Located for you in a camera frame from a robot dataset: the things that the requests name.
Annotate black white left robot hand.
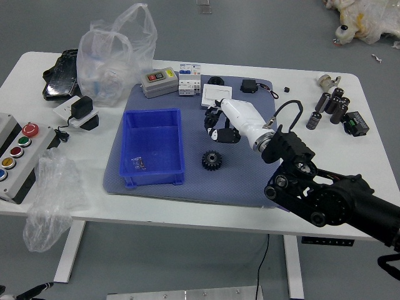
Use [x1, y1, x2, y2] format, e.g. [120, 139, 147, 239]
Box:
[0, 281, 54, 300]

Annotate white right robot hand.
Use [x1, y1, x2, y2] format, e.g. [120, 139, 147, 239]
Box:
[203, 97, 276, 149]

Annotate large black gear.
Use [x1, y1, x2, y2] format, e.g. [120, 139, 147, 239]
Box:
[201, 149, 223, 171]

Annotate grey control box coloured buttons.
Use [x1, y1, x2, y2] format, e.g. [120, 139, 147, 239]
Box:
[0, 111, 57, 206]

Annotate white table leg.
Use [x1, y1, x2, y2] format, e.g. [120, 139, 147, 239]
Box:
[282, 236, 306, 299]
[52, 220, 87, 284]

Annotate white circuit breaker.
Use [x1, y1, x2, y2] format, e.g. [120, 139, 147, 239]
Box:
[177, 63, 203, 98]

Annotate blue-grey foam mat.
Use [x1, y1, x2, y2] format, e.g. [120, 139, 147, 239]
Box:
[102, 74, 281, 209]

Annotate white ceramic lamp socket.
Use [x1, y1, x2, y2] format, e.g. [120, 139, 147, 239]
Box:
[317, 74, 341, 92]

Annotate blue plastic bin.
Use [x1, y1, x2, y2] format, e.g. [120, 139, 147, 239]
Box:
[119, 107, 186, 189]

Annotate crumpled clear plastic bag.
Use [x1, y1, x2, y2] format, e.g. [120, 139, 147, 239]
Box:
[22, 147, 90, 253]

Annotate black driver module green terminals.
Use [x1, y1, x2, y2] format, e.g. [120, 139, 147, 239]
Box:
[342, 111, 370, 138]

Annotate small clear screw bag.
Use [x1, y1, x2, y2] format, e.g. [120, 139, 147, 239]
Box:
[130, 156, 148, 171]

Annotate small clear plastic piece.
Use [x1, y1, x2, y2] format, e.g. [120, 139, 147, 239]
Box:
[196, 0, 214, 15]

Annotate large clear plastic bag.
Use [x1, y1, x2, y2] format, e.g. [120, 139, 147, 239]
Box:
[76, 2, 159, 108]

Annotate black table control panel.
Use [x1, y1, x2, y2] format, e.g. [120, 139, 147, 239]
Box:
[301, 236, 356, 246]

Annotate black block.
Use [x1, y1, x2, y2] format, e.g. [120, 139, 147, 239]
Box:
[79, 114, 101, 132]

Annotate plastic-wrapped yellow white toy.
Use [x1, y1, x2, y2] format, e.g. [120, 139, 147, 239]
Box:
[323, 0, 400, 49]

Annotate black power adapter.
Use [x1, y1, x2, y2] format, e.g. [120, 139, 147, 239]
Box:
[70, 95, 94, 120]

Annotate white socket plate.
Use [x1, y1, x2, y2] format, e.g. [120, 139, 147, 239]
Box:
[52, 95, 100, 129]

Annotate black patterned tray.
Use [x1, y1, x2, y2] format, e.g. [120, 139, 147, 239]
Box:
[42, 48, 81, 101]

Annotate black module with red wires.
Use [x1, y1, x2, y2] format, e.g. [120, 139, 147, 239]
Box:
[239, 79, 281, 101]

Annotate white wall switch panel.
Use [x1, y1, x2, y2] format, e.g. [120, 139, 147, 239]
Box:
[199, 83, 234, 110]

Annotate grey two-button switch box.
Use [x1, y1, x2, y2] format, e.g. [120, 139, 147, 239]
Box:
[139, 67, 179, 99]

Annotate black hanging cable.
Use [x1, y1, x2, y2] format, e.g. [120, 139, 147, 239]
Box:
[254, 234, 271, 300]

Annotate black adapter cord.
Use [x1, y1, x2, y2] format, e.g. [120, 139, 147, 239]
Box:
[54, 116, 74, 143]

